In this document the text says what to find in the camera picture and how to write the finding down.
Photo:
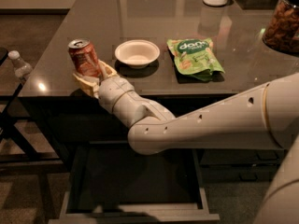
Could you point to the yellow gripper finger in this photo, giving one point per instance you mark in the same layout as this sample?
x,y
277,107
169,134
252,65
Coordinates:
x,y
106,70
89,85

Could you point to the clear plastic water bottle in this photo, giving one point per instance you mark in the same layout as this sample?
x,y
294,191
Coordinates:
x,y
22,69

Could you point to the glass jar of nuts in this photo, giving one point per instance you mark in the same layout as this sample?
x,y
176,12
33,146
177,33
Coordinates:
x,y
282,32

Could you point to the dark cabinet counter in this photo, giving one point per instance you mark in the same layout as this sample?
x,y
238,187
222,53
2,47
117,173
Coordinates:
x,y
236,34

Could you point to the closed top drawer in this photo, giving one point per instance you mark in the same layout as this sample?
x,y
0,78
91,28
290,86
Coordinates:
x,y
87,128

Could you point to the black folding table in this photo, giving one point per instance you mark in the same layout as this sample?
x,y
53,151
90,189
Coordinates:
x,y
8,130

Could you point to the green chip bag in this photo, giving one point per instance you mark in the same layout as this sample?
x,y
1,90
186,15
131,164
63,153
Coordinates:
x,y
195,58

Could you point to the white paper bowl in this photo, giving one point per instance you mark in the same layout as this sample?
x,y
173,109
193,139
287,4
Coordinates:
x,y
137,54

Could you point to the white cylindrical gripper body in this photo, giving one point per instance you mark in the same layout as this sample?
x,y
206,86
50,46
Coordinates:
x,y
109,90

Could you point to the right bottom drawer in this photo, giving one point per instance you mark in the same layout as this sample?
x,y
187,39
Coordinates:
x,y
238,174

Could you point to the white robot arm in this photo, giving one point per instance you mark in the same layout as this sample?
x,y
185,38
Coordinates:
x,y
264,117

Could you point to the red coke can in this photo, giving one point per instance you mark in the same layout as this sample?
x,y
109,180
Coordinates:
x,y
84,57

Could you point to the open middle drawer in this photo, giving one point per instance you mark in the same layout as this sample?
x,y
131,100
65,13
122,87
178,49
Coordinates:
x,y
111,184

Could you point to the right middle drawer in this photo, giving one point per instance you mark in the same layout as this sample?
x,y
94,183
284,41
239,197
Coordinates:
x,y
241,157

